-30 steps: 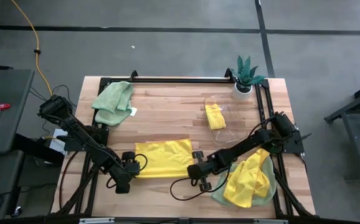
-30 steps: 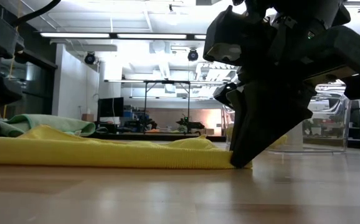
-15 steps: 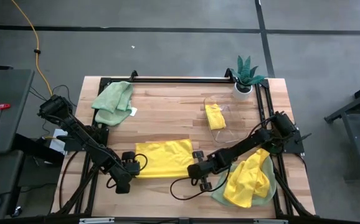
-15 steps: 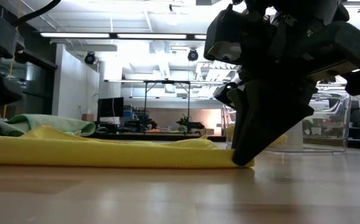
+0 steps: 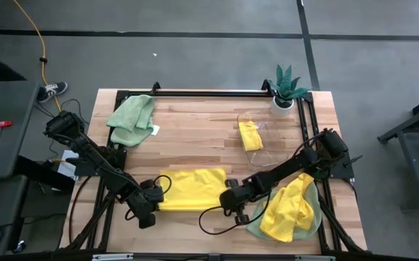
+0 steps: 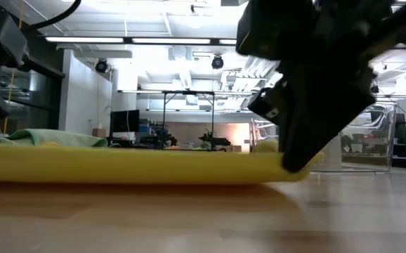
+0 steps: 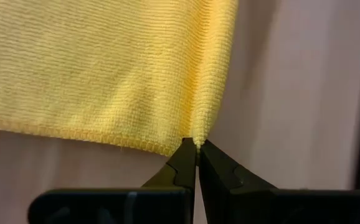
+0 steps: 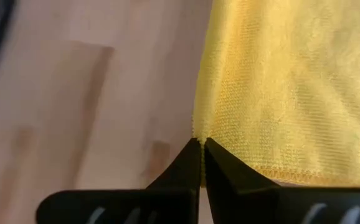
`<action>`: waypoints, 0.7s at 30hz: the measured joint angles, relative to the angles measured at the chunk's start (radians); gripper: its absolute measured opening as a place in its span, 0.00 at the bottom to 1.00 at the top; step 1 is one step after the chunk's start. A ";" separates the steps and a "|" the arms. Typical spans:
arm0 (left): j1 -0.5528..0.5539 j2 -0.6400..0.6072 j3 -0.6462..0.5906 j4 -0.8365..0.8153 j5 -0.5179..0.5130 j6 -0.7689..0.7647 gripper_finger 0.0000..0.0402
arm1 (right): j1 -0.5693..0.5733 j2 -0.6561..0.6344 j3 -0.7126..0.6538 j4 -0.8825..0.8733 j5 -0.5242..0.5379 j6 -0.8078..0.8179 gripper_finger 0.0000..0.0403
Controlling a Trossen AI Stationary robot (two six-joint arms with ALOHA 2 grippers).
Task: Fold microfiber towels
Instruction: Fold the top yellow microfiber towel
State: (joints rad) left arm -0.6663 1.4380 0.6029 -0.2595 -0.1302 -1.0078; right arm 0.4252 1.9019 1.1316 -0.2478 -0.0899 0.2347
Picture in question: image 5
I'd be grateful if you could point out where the yellow microfiber towel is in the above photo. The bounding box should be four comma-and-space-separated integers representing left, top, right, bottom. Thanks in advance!
259, 173, 315, 243
157, 167, 228, 212
238, 120, 265, 152

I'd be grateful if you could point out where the clear plastic bin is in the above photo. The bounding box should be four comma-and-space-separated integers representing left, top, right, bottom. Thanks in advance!
236, 109, 290, 168

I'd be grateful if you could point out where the green microfiber towel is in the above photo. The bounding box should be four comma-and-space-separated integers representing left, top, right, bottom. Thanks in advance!
106, 94, 156, 148
245, 181, 323, 241

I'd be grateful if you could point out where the white box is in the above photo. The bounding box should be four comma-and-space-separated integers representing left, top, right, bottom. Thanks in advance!
56, 149, 80, 179

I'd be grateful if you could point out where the green plant in white pot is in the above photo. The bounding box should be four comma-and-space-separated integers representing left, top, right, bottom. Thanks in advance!
267, 64, 310, 117

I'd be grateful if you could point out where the person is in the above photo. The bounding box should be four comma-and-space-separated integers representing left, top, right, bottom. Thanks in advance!
0, 43, 68, 104

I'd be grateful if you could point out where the dark grey side table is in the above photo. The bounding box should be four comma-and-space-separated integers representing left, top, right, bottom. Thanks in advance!
0, 80, 41, 182

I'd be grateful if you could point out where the silver metal bracket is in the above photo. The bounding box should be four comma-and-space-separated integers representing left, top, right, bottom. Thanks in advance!
92, 253, 134, 261
295, 255, 336, 261

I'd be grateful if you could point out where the black aluminium table frame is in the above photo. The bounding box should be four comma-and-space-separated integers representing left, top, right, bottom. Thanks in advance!
59, 81, 368, 261

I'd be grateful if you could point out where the red-handled T tool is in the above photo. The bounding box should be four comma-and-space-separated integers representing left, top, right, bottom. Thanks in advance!
0, 120, 14, 150

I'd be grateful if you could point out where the yellow cable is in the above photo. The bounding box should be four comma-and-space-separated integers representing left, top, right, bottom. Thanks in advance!
12, 0, 62, 114

